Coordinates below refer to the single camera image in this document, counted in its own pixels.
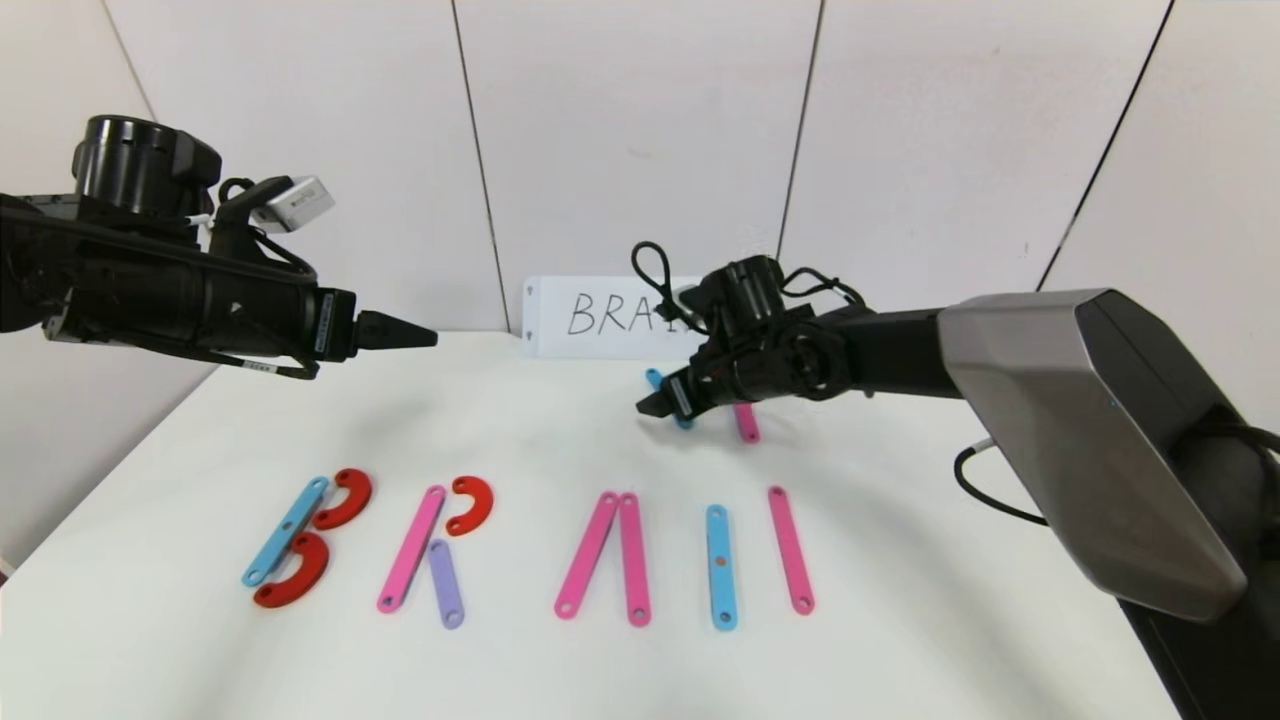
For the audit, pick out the long pink bar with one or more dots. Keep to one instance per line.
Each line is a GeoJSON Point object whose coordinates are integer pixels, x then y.
{"type": "Point", "coordinates": [410, 550]}
{"type": "Point", "coordinates": [586, 555]}
{"type": "Point", "coordinates": [633, 560]}

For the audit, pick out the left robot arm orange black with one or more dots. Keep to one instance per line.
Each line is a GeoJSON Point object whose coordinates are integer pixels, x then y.
{"type": "Point", "coordinates": [130, 290]}

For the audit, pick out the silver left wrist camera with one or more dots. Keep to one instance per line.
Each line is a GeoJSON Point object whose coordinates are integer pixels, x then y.
{"type": "Point", "coordinates": [295, 203]}

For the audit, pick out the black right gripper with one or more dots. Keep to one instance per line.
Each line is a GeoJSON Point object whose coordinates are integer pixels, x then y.
{"type": "Point", "coordinates": [678, 396]}

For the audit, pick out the short blue bar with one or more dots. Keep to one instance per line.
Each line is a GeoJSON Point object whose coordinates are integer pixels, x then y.
{"type": "Point", "coordinates": [655, 379]}

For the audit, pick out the short purple bar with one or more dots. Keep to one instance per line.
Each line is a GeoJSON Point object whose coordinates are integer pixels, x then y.
{"type": "Point", "coordinates": [446, 585]}

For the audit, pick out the white BRAIN sign board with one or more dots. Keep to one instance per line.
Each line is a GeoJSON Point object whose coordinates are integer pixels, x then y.
{"type": "Point", "coordinates": [600, 318]}

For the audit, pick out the long blue bar orange underside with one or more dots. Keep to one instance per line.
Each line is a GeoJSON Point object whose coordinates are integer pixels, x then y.
{"type": "Point", "coordinates": [720, 580]}

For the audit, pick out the large red C piece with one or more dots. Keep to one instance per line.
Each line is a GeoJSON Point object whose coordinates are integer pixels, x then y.
{"type": "Point", "coordinates": [352, 500]}
{"type": "Point", "coordinates": [305, 580]}

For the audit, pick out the short pink bar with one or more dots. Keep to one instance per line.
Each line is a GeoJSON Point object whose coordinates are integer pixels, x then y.
{"type": "Point", "coordinates": [748, 425]}
{"type": "Point", "coordinates": [790, 550]}

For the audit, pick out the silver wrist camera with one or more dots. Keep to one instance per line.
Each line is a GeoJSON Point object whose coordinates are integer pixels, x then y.
{"type": "Point", "coordinates": [295, 203]}
{"type": "Point", "coordinates": [688, 298]}

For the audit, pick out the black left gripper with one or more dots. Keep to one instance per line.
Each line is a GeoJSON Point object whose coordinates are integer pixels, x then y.
{"type": "Point", "coordinates": [334, 322]}

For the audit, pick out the small red C piece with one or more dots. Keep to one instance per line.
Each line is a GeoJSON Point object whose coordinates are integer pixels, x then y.
{"type": "Point", "coordinates": [480, 505]}

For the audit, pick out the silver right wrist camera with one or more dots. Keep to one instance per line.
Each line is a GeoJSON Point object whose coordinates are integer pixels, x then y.
{"type": "Point", "coordinates": [688, 298]}

